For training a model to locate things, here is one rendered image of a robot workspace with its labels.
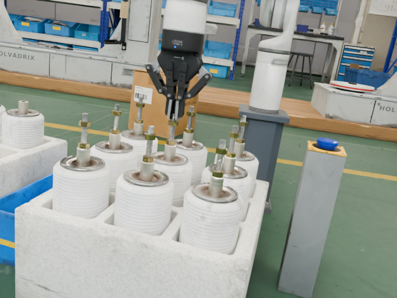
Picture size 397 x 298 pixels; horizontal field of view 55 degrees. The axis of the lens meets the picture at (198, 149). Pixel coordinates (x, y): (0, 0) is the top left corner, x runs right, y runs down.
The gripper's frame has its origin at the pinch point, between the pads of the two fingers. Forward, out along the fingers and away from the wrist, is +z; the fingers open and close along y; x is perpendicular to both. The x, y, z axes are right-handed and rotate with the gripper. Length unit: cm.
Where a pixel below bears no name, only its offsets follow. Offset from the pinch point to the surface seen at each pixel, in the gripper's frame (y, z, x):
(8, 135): -42.6, 14.8, 5.7
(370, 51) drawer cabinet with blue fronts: 106, -24, 550
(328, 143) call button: 28.9, 2.4, 6.0
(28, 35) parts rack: -355, 15, 398
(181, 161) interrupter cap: 2.7, 9.6, -0.9
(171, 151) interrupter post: 0.6, 7.9, -1.0
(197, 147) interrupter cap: 2.6, 9.7, 11.0
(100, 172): -7.4, 10.2, -13.5
